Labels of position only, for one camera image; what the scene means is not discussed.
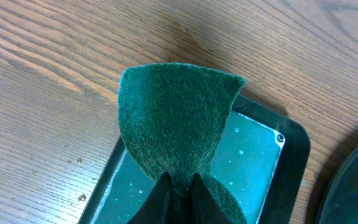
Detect green scrubbing sponge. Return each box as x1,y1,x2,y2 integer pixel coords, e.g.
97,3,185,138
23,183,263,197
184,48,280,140
118,63,246,223

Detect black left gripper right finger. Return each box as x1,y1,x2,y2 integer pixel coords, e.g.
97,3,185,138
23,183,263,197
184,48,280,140
191,173,231,224

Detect black rectangular tray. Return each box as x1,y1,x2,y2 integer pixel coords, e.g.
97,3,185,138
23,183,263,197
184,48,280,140
80,96,310,223

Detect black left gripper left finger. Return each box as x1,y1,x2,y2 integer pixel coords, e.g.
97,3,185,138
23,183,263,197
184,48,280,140
127,172,173,224

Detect black round tray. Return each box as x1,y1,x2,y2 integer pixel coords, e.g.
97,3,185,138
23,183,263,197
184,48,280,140
316,147,358,224

